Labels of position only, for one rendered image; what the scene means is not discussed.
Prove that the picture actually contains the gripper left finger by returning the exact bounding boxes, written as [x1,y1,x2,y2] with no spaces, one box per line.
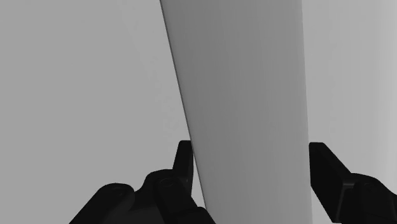
[69,140,216,224]

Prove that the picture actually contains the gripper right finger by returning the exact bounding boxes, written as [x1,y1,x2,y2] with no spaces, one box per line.
[309,142,397,224]

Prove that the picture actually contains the tall grey cylinder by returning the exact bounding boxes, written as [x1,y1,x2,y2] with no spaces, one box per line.
[159,0,313,224]

